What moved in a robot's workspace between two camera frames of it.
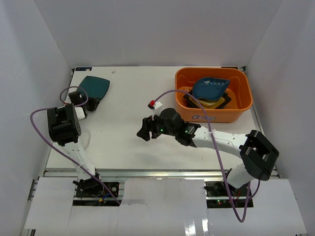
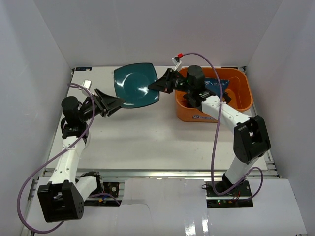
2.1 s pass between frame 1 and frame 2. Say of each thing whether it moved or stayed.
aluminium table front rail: stayed
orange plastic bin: stayed
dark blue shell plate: stayed
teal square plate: moved
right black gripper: moved
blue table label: stayed
